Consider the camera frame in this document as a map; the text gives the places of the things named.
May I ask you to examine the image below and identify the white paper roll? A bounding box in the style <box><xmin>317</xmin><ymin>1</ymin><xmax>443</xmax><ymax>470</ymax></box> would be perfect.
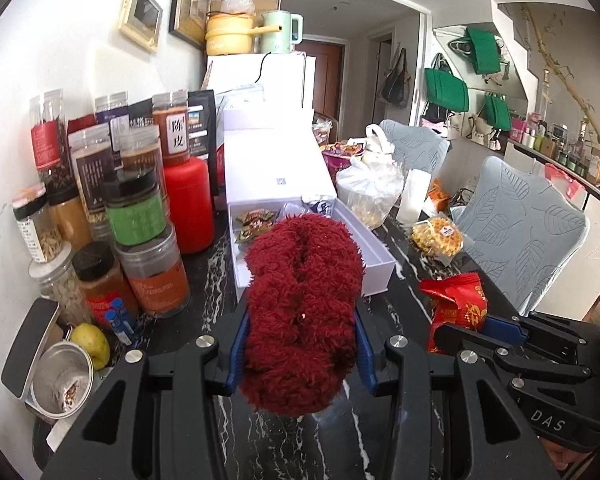
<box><xmin>395</xmin><ymin>168</ymin><xmax>432</xmax><ymax>226</ymax></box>

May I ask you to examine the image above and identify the dry bamboo branch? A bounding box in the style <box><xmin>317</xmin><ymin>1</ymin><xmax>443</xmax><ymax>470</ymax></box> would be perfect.
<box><xmin>522</xmin><ymin>4</ymin><xmax>600</xmax><ymax>136</ymax></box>

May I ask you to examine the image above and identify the white kettle bottle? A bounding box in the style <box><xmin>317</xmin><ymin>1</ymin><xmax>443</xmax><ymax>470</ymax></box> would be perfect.
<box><xmin>362</xmin><ymin>124</ymin><xmax>396</xmax><ymax>166</ymax></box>

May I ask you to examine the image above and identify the black power cable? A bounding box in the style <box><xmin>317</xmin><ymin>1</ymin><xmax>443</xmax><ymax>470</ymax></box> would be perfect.
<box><xmin>253</xmin><ymin>52</ymin><xmax>271</xmax><ymax>86</ymax></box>

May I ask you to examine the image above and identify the jar of yellow powder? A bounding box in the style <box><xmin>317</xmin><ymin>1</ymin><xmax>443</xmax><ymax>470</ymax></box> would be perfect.
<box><xmin>47</xmin><ymin>184</ymin><xmax>94</xmax><ymax>249</ymax></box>

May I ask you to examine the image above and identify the waffle cookie packet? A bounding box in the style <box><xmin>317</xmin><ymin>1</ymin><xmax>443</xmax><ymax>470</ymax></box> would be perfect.
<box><xmin>410</xmin><ymin>217</ymin><xmax>465</xmax><ymax>257</ymax></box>

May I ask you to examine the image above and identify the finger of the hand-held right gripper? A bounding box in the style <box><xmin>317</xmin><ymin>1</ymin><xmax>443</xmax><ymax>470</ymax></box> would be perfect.
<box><xmin>440</xmin><ymin>323</ymin><xmax>594</xmax><ymax>392</ymax></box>
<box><xmin>481</xmin><ymin>311</ymin><xmax>600</xmax><ymax>362</ymax></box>

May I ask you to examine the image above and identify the row of cosmetic bottles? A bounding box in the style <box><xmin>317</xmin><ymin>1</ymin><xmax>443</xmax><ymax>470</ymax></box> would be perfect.
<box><xmin>510</xmin><ymin>114</ymin><xmax>600</xmax><ymax>187</ymax></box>

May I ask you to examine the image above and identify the yellow pot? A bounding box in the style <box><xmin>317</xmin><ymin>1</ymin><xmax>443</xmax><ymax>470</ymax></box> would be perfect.
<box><xmin>204</xmin><ymin>12</ymin><xmax>261</xmax><ymax>56</ymax></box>

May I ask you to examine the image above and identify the clear snack bag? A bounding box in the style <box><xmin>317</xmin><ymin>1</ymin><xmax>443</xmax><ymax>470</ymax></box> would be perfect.
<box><xmin>312</xmin><ymin>114</ymin><xmax>339</xmax><ymax>141</ymax></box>

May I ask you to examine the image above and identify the green brown snack packet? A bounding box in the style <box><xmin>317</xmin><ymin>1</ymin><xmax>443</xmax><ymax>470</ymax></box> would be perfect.
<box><xmin>234</xmin><ymin>209</ymin><xmax>277</xmax><ymax>245</ymax></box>

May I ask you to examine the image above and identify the tall red label jar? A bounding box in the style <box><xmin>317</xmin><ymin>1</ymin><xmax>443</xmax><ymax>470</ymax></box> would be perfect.
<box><xmin>29</xmin><ymin>88</ymin><xmax>74</xmax><ymax>187</ymax></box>

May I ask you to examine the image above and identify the dark red fluffy scrunchie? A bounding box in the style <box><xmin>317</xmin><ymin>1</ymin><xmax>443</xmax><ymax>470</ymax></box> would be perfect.
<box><xmin>237</xmin><ymin>211</ymin><xmax>367</xmax><ymax>417</ymax></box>

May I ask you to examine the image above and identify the red label spice jar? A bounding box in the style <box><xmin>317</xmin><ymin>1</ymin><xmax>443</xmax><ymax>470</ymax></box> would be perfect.
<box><xmin>72</xmin><ymin>240</ymin><xmax>139</xmax><ymax>329</ymax></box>

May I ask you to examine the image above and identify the yellow lemon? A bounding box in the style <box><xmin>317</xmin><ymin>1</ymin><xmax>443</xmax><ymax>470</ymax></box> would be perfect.
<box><xmin>69</xmin><ymin>322</ymin><xmax>112</xmax><ymax>371</ymax></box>

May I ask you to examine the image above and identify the cream picture frame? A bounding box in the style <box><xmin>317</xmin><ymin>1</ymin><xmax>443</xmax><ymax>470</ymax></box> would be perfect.
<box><xmin>118</xmin><ymin>0</ymin><xmax>164</xmax><ymax>54</ymax></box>

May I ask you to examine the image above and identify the orange snack packet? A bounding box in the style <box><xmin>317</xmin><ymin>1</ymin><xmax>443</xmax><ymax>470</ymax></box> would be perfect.
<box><xmin>424</xmin><ymin>179</ymin><xmax>454</xmax><ymax>216</ymax></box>

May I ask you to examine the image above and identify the brown door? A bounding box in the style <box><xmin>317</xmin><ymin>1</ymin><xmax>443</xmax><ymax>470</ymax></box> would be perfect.
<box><xmin>294</xmin><ymin>39</ymin><xmax>344</xmax><ymax>121</ymax></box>

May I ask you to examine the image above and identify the dark blue label jar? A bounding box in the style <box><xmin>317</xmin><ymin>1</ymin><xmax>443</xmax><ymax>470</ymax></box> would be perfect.
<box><xmin>93</xmin><ymin>90</ymin><xmax>130</xmax><ymax>127</ymax></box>

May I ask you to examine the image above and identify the black label jar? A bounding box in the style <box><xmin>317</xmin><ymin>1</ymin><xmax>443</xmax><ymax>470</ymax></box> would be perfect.
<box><xmin>68</xmin><ymin>123</ymin><xmax>116</xmax><ymax>222</ymax></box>

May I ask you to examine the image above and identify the dark gold picture frame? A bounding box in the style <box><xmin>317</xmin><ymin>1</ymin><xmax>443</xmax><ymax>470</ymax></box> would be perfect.
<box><xmin>168</xmin><ymin>0</ymin><xmax>216</xmax><ymax>51</ymax></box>

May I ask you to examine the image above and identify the white fridge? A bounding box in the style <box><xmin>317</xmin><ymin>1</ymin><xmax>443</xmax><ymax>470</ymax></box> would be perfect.
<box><xmin>202</xmin><ymin>52</ymin><xmax>317</xmax><ymax>111</ymax></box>

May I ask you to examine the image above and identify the red snack packet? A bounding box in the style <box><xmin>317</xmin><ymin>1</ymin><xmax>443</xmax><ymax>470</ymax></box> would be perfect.
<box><xmin>419</xmin><ymin>272</ymin><xmax>489</xmax><ymax>356</ymax></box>

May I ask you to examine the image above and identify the small dark pouch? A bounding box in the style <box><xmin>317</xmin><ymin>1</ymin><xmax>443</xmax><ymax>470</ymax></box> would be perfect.
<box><xmin>127</xmin><ymin>99</ymin><xmax>156</xmax><ymax>129</ymax></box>

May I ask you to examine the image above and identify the metal cup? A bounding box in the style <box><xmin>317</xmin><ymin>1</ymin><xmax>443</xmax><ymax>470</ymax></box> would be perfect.
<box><xmin>30</xmin><ymin>340</ymin><xmax>95</xmax><ymax>420</ymax></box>

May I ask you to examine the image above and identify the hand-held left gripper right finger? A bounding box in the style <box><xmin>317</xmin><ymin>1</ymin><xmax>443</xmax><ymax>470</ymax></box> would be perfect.
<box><xmin>354</xmin><ymin>309</ymin><xmax>557</xmax><ymax>480</ymax></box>

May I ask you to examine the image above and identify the light green kettle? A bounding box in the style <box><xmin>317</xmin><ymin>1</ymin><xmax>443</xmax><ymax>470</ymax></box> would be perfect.
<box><xmin>259</xmin><ymin>9</ymin><xmax>304</xmax><ymax>55</ymax></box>

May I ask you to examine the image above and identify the green label black-lid jar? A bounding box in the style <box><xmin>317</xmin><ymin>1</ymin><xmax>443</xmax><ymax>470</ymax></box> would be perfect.
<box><xmin>103</xmin><ymin>169</ymin><xmax>169</xmax><ymax>246</ymax></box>

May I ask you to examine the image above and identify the white plastic mailer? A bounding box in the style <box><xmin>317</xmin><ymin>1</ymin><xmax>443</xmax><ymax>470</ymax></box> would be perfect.
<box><xmin>214</xmin><ymin>84</ymin><xmax>266</xmax><ymax>109</ymax></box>

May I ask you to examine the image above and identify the white label orange jar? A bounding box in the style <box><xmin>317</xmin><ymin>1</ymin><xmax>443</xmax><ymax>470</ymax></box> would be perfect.
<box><xmin>152</xmin><ymin>89</ymin><xmax>190</xmax><ymax>166</ymax></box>

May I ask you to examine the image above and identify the red canister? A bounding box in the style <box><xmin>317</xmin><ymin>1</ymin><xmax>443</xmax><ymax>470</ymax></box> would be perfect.
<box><xmin>162</xmin><ymin>155</ymin><xmax>216</xmax><ymax>255</ymax></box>

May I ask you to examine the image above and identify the silver purple snack packet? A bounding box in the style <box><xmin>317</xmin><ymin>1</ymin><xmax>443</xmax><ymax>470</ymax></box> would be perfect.
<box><xmin>299</xmin><ymin>194</ymin><xmax>337</xmax><ymax>219</ymax></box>

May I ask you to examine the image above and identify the grey tin box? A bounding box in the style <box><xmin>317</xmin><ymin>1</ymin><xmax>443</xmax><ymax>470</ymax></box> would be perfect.
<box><xmin>0</xmin><ymin>297</ymin><xmax>61</xmax><ymax>401</ymax></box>

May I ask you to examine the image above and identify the green tote bag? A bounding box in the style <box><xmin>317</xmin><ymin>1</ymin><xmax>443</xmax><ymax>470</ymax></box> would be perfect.
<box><xmin>424</xmin><ymin>54</ymin><xmax>470</xmax><ymax>114</ymax></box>
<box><xmin>482</xmin><ymin>93</ymin><xmax>513</xmax><ymax>130</ymax></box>

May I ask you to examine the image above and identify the clear jar of nuts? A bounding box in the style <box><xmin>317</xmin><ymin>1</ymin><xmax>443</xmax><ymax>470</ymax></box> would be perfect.
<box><xmin>28</xmin><ymin>254</ymin><xmax>94</xmax><ymax>326</ymax></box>

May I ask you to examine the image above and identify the clear plastic bag with bowl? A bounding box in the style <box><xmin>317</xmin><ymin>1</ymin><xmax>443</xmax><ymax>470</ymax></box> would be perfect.
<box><xmin>335</xmin><ymin>157</ymin><xmax>405</xmax><ymax>230</ymax></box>

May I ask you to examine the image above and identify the orange label clear jar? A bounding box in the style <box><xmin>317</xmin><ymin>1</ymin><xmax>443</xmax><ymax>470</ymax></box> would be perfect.
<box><xmin>114</xmin><ymin>222</ymin><xmax>191</xmax><ymax>317</ymax></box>

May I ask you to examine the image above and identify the small white label jar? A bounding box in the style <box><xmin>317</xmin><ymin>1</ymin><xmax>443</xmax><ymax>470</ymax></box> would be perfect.
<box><xmin>12</xmin><ymin>183</ymin><xmax>64</xmax><ymax>264</ymax></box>

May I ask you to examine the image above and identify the grey leaf-pattern chair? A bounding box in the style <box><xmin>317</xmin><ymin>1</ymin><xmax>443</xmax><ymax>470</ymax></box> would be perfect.
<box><xmin>378</xmin><ymin>118</ymin><xmax>451</xmax><ymax>176</ymax></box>
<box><xmin>449</xmin><ymin>155</ymin><xmax>600</xmax><ymax>317</ymax></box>

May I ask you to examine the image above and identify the jar of brown powder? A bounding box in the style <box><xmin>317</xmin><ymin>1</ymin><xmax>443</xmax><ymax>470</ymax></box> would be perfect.
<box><xmin>119</xmin><ymin>127</ymin><xmax>162</xmax><ymax>174</ymax></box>

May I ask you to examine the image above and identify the black printed pouch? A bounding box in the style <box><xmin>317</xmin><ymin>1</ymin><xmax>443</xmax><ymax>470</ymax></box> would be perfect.
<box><xmin>187</xmin><ymin>89</ymin><xmax>220</xmax><ymax>196</ymax></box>

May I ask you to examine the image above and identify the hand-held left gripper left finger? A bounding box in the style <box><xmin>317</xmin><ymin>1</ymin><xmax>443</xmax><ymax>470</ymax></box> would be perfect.
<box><xmin>40</xmin><ymin>309</ymin><xmax>252</xmax><ymax>480</ymax></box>

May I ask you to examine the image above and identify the black hanging bag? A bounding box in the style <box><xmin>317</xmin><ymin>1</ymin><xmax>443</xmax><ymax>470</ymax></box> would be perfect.
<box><xmin>379</xmin><ymin>47</ymin><xmax>412</xmax><ymax>107</ymax></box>

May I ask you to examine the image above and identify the white gift box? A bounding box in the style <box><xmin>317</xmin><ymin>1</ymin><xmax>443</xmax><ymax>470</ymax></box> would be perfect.
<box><xmin>222</xmin><ymin>107</ymin><xmax>397</xmax><ymax>302</ymax></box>

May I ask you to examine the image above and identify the pink plastic bag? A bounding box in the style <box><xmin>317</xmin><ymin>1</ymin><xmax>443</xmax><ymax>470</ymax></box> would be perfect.
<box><xmin>544</xmin><ymin>162</ymin><xmax>586</xmax><ymax>199</ymax></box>

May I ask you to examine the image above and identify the purple instant noodle cup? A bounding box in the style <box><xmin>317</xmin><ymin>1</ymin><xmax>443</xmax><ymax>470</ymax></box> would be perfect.
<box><xmin>319</xmin><ymin>140</ymin><xmax>366</xmax><ymax>181</ymax></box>

